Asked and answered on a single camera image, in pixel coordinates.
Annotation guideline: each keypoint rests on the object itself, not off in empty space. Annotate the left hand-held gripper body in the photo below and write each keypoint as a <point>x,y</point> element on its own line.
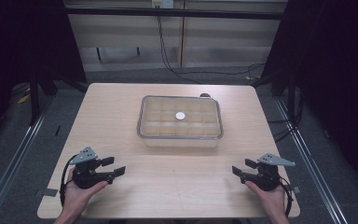
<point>85,175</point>

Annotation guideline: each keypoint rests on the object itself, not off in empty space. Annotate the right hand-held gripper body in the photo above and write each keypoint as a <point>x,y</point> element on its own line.
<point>265,177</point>

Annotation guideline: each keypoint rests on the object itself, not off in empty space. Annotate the person's right hand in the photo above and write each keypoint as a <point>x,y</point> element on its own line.
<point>270,199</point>

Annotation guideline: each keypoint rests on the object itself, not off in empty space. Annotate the person's left hand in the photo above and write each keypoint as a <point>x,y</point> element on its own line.
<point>76,196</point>

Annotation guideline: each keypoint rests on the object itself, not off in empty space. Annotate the grey tape piece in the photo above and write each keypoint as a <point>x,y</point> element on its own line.
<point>49,192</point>
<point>296,189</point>

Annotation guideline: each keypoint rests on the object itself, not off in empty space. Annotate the black floor strip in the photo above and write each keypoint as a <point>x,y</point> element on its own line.
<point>57,130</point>

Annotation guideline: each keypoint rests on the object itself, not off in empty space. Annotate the clear plastic compartment box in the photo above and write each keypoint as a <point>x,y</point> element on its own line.
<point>180,130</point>

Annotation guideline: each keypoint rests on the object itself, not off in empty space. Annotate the white round disc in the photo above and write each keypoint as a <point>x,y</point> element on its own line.
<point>180,116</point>

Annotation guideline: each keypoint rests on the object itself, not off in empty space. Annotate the brown round object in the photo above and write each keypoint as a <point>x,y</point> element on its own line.
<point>205,95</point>

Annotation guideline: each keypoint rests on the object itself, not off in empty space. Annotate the black metal stand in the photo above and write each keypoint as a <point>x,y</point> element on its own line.
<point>35,99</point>

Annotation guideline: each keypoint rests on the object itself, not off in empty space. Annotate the yellow floor marker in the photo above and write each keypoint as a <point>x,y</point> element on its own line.
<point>23,98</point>

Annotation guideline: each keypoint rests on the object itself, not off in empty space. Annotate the dark curtain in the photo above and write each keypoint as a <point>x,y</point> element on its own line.
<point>21,43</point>
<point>332,62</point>

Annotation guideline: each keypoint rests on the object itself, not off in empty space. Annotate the metal floor rail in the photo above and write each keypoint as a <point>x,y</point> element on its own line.
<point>310,161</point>
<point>15,155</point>

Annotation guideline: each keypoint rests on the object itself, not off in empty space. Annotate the black horizontal frame bar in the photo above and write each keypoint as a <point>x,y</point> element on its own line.
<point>174,13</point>

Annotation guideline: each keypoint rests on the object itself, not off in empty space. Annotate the white wall socket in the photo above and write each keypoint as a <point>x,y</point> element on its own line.
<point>163,3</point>

